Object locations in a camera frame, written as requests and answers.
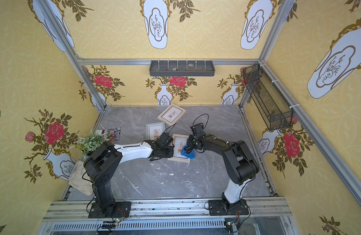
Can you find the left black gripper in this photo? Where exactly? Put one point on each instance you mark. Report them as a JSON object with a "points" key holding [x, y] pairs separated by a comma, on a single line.
{"points": [[167, 151]]}

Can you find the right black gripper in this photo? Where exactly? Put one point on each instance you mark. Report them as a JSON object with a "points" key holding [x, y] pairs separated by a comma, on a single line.
{"points": [[190, 145]]}

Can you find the blue microfiber cloth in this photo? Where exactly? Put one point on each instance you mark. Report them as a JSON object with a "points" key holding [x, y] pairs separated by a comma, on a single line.
{"points": [[188, 152]]}

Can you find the beige picture frame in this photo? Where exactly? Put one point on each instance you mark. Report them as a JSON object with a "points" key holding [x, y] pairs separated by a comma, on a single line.
{"points": [[171, 115], [179, 142]]}

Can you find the grey-green picture frame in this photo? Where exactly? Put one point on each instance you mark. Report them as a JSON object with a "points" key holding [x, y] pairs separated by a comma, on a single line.
{"points": [[154, 130]]}

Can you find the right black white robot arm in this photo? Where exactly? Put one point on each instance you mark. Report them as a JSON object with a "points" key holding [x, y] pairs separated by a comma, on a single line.
{"points": [[239, 162]]}

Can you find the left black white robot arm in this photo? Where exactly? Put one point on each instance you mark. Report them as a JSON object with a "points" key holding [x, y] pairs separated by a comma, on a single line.
{"points": [[104, 161]]}

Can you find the floral patterned box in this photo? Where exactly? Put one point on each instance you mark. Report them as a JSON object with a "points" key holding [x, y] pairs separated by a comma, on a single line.
{"points": [[112, 134]]}

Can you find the potted green plant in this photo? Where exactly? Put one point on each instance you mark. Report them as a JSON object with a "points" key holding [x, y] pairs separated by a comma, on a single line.
{"points": [[88, 144]]}

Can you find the beige work glove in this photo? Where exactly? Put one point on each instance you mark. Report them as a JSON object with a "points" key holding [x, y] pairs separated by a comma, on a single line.
{"points": [[79, 181]]}

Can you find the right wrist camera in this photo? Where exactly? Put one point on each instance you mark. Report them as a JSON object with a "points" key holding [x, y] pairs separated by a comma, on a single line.
{"points": [[198, 130]]}

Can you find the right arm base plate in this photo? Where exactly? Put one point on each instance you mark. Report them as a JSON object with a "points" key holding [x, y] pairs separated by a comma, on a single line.
{"points": [[223, 207]]}

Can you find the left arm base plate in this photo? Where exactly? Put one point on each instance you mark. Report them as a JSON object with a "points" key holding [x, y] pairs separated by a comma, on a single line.
{"points": [[116, 210]]}

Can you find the grey wall shelf tray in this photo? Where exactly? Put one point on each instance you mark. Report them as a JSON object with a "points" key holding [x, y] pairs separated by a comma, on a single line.
{"points": [[186, 67]]}

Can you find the black wire mesh basket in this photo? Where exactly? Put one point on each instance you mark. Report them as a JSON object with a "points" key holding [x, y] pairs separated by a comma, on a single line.
{"points": [[272, 106]]}

